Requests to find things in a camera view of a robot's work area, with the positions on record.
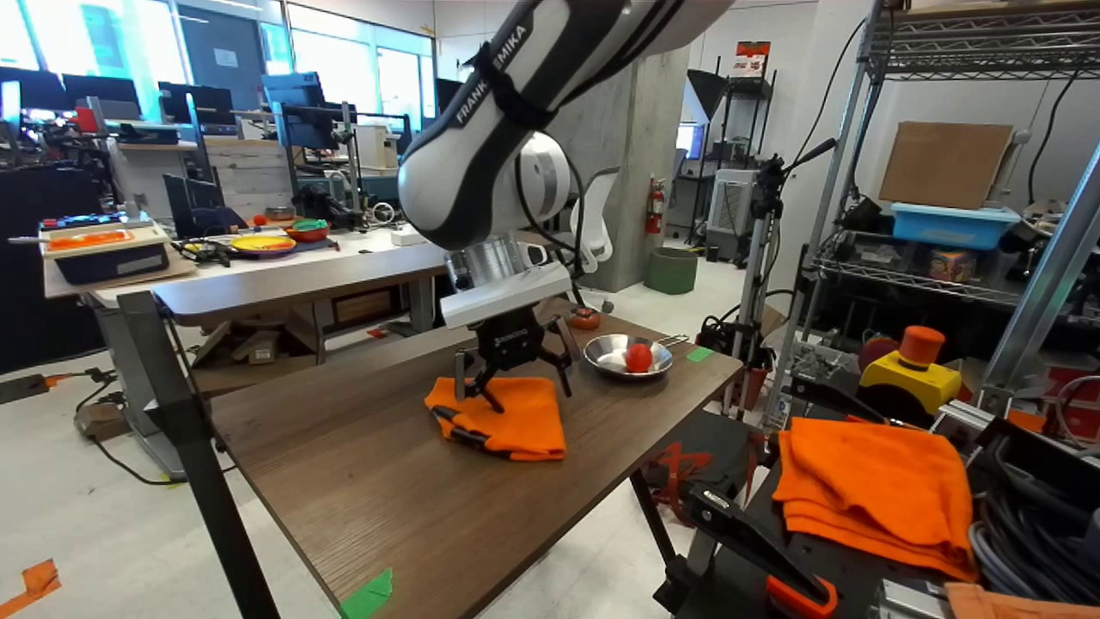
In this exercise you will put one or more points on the yellow emergency stop button box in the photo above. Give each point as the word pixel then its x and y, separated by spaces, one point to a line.
pixel 911 381

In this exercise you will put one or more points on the small red bowl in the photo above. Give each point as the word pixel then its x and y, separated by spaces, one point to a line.
pixel 586 323

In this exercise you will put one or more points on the green and red bowls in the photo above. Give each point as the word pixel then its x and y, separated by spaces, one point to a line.
pixel 306 233

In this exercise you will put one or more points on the blue plastic bin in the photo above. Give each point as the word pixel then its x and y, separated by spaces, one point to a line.
pixel 950 226

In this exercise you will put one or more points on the red fire extinguisher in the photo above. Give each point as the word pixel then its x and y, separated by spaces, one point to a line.
pixel 656 211

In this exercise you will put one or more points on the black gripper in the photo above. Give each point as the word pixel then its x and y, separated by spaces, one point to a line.
pixel 512 343

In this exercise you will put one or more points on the folded orange cloth pile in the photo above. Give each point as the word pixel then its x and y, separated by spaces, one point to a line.
pixel 877 488

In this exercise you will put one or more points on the brown cardboard sheet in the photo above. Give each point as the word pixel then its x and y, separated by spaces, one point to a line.
pixel 948 162

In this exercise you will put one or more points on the white office chair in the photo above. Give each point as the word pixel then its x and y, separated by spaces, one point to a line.
pixel 595 237

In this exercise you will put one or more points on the box with orange item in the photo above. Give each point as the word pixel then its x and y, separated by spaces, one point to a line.
pixel 109 254

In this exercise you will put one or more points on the orange cloth with black trim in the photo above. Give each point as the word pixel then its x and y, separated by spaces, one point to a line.
pixel 520 424

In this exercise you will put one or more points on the orange floor tape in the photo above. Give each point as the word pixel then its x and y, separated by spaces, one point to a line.
pixel 31 586

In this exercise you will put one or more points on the red ball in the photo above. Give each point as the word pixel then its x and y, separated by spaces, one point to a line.
pixel 637 358

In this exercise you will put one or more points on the green round bin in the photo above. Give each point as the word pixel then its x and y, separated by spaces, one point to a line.
pixel 672 269

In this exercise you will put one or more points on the grey standing desk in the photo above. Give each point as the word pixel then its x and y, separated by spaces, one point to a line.
pixel 297 279

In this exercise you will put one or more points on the large green tape piece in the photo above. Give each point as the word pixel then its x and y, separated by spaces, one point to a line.
pixel 368 595

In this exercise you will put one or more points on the silver metal bowl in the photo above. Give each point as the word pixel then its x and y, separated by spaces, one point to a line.
pixel 605 358

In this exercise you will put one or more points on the wooden table with black legs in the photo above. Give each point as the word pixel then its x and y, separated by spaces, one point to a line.
pixel 434 519

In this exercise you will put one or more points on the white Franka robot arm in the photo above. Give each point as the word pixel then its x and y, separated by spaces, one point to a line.
pixel 492 151

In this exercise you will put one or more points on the yellow plate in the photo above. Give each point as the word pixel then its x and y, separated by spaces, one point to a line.
pixel 264 245

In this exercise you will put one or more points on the small green tape square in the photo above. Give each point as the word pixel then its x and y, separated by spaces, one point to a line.
pixel 698 356

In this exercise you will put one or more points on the camera on tripod stand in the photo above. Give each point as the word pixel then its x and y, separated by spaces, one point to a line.
pixel 763 229

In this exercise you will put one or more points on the aluminium extrusion bar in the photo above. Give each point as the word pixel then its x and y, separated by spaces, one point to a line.
pixel 1050 279

